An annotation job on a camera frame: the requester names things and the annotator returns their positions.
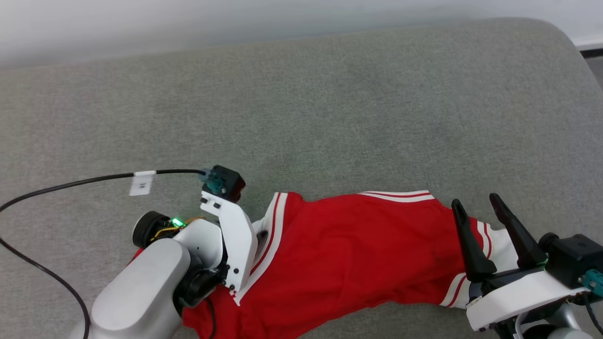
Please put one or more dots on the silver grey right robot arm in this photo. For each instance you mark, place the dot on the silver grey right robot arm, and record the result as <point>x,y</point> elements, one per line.
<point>572,333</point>

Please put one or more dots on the dark baseboard strip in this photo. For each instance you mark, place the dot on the dark baseboard strip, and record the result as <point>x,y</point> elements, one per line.
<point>593,52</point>

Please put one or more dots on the red and white sports garment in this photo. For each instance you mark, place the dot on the red and white sports garment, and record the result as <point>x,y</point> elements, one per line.
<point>353,259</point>

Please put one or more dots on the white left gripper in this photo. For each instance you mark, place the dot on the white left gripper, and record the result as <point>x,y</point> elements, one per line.
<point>238,240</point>

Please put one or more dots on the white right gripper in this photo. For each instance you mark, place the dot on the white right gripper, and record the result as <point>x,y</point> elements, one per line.
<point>518,296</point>

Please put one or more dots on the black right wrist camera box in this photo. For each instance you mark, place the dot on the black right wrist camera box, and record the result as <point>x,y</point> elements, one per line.
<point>572,256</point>

